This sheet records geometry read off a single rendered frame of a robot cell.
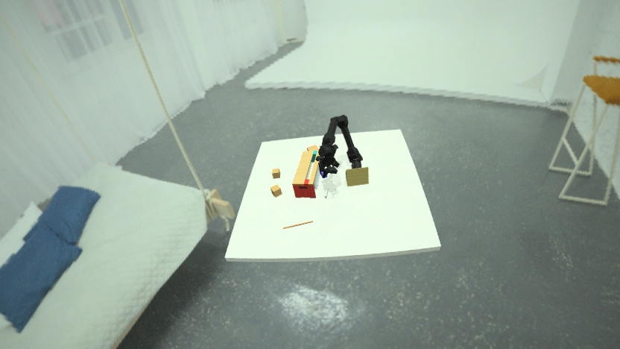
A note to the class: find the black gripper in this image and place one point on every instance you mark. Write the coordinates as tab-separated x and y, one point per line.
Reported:
326	162

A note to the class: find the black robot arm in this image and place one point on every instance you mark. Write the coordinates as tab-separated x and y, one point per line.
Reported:
328	149

